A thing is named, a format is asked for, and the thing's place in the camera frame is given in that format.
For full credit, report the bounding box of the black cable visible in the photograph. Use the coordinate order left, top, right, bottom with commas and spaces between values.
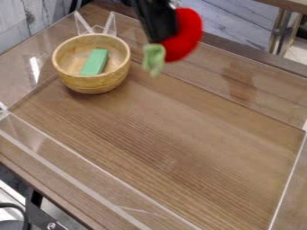
0, 202, 31, 230

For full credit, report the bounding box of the clear acrylic tray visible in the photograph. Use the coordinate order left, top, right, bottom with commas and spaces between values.
0, 16, 307, 230

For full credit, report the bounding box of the metal table leg background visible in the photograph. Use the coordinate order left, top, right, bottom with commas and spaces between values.
268, 9, 302, 57

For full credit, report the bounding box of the red plush fruit green stem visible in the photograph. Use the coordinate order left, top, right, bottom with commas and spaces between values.
143, 7, 203, 77

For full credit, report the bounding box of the green rectangular block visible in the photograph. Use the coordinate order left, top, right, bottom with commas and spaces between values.
80, 49, 110, 75

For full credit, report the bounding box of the black metal table bracket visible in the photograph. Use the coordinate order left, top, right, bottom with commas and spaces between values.
25, 190, 68, 230

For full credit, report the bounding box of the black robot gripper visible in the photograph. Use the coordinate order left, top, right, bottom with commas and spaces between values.
124, 0, 178, 43

